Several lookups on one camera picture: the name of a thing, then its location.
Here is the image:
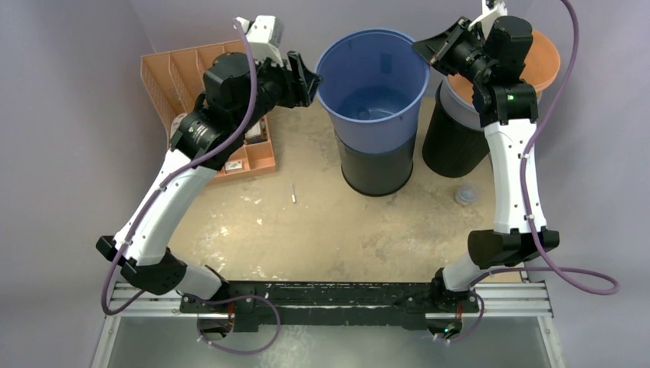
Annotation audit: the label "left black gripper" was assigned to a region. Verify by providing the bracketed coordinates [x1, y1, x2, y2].
[235, 51, 322, 136]

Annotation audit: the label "large blue plastic bucket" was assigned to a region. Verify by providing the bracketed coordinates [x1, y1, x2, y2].
[316, 28, 430, 154]

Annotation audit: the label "orange plastic bucket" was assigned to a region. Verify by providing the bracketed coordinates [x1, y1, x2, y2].
[445, 29, 561, 107]

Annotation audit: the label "dark navy cylindrical bin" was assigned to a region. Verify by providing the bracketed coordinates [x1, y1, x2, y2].
[335, 133, 417, 197]

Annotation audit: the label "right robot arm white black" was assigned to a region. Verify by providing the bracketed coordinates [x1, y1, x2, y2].
[412, 15, 560, 312]

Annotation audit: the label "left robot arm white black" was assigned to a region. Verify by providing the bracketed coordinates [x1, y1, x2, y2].
[96, 51, 323, 314]

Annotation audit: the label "grey plastic bucket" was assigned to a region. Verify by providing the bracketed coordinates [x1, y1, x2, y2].
[439, 74, 484, 132]

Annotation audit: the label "small boxes in organizer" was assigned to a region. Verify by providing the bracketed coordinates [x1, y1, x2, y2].
[224, 117, 268, 173]

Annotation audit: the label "black ribbed bin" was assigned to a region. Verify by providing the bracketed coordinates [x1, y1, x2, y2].
[422, 82, 489, 178]

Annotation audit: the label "small grey pen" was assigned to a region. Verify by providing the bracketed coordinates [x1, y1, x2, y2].
[291, 183, 297, 204]

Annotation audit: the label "orange plastic file organizer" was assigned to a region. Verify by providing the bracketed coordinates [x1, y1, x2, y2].
[140, 39, 277, 185]

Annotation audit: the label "small clear plastic cup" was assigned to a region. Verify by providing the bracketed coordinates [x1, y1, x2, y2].
[454, 183, 480, 206]

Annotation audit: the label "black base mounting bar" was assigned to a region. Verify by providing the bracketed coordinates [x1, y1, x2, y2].
[180, 278, 480, 332]

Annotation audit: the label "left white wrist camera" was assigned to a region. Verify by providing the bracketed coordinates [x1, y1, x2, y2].
[235, 15, 284, 67]

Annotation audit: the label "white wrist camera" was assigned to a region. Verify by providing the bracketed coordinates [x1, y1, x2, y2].
[468, 0, 507, 35]
[235, 15, 284, 67]

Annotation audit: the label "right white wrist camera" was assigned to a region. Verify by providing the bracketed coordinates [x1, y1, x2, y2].
[468, 0, 507, 35]

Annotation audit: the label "aluminium frame rail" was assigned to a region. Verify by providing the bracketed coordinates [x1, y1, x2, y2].
[107, 283, 552, 318]

